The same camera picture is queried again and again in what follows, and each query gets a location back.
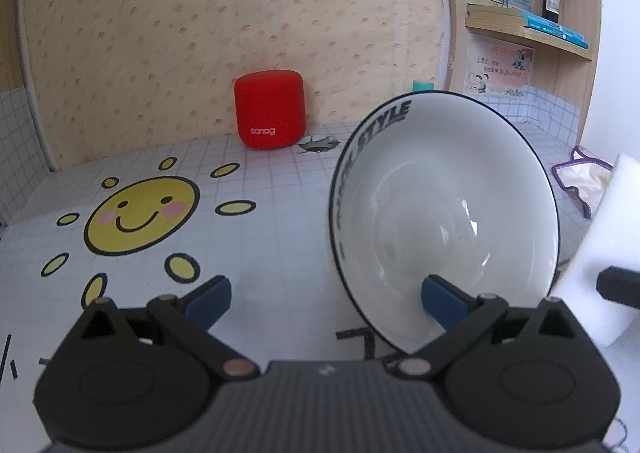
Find white sponge block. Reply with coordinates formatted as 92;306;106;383
551;154;639;347

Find white yellow ceramic bowl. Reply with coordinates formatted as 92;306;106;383
328;91;560;353

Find wooden bookshelf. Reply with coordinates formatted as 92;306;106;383
445;0;602;139

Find teal capped small bottle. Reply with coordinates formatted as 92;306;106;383
412;80;435;92

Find red cylindrical speaker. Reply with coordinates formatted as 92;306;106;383
234;69;306;150

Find white cloth purple trim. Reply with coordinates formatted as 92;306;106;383
551;145;613;219

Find tan book stack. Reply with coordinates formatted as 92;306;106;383
466;4;528;27

